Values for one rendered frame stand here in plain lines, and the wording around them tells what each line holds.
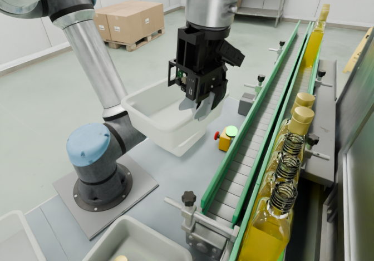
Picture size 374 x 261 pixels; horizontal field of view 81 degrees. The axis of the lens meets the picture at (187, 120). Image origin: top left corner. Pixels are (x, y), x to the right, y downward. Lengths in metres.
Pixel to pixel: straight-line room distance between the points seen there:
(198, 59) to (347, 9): 6.01
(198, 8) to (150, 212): 0.60
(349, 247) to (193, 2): 0.45
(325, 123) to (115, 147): 0.75
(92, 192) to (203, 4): 0.61
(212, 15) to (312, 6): 5.97
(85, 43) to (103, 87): 0.12
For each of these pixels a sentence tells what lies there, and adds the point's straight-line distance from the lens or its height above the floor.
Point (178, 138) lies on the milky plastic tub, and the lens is 0.47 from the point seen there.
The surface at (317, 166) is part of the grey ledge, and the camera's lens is 0.78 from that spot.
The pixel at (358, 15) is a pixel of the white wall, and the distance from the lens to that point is 6.35.
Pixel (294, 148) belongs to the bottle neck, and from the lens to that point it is 0.42.
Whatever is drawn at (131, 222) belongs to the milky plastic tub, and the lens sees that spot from 0.64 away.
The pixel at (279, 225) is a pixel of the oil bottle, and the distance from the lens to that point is 0.37.
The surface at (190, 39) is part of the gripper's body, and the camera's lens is 0.34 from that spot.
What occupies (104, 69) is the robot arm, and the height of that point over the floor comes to 1.13.
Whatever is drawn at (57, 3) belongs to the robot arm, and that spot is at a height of 1.29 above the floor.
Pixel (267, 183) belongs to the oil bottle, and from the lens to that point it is 0.41.
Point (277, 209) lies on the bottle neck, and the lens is 0.35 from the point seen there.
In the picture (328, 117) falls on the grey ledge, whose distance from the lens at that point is 1.02.
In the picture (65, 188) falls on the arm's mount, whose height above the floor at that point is 0.77.
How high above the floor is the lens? 1.40
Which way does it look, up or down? 38 degrees down
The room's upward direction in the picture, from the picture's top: straight up
